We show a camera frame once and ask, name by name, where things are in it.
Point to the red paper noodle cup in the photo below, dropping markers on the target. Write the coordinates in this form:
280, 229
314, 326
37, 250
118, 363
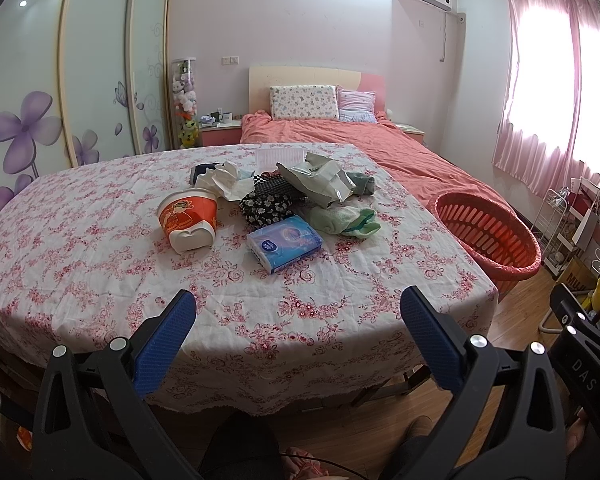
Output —
188, 219

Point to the white wire rack shelf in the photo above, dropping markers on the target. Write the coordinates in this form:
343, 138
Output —
555, 227

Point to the plush toy display tube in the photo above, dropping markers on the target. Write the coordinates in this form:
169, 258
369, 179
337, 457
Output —
185, 103

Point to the wall power socket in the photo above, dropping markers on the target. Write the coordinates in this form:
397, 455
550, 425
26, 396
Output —
229, 60

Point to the blue tissue pack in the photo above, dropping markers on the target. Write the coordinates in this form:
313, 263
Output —
284, 243

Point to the light green sock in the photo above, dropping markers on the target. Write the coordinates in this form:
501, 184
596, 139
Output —
346, 221

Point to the sliding wardrobe with flowers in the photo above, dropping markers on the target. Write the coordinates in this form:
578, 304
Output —
81, 81

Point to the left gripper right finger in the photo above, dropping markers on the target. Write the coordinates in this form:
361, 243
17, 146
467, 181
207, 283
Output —
527, 437

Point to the pink window curtain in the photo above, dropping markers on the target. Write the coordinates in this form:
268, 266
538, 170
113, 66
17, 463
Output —
550, 128

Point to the grey-green fuzzy sock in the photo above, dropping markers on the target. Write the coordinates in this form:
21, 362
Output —
363, 183

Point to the beige and pink headboard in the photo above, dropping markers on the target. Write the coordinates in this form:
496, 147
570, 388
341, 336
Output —
262, 77

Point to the floral pink tablecloth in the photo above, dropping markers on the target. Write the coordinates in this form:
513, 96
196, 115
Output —
83, 259

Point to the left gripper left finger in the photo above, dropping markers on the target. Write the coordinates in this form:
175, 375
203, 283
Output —
92, 420

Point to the white tissue paper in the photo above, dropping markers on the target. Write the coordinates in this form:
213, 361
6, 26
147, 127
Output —
225, 181

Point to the pink striped pillow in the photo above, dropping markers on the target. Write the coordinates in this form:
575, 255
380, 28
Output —
356, 106

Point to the right nightstand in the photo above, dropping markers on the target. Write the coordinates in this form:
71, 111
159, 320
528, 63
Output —
412, 132

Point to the navy and blue sock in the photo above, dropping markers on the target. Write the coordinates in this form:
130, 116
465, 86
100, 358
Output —
199, 170

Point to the coral bed duvet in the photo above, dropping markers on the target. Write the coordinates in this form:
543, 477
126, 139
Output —
422, 172

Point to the black floral scrunchie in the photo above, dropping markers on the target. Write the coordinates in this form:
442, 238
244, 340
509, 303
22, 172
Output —
271, 201

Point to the clear plastic bag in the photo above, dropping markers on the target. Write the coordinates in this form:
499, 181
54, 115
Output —
269, 156

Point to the pink left nightstand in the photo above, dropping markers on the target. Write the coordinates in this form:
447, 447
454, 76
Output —
224, 133

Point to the orange plastic laundry basket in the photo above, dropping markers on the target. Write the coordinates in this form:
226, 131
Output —
501, 244

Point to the floral white pillow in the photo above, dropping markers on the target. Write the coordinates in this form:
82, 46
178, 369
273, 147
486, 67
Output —
304, 101

